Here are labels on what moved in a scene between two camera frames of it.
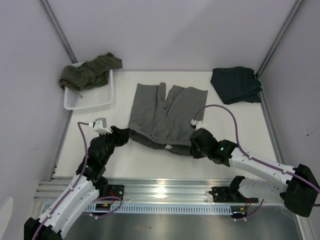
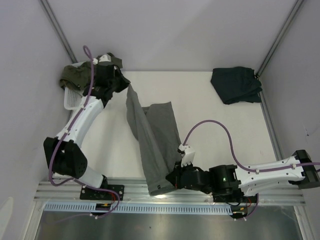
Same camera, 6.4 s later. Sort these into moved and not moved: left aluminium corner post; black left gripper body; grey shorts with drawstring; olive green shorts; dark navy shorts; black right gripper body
Moved: black left gripper body; black right gripper body; grey shorts with drawstring
Not moved: olive green shorts; dark navy shorts; left aluminium corner post
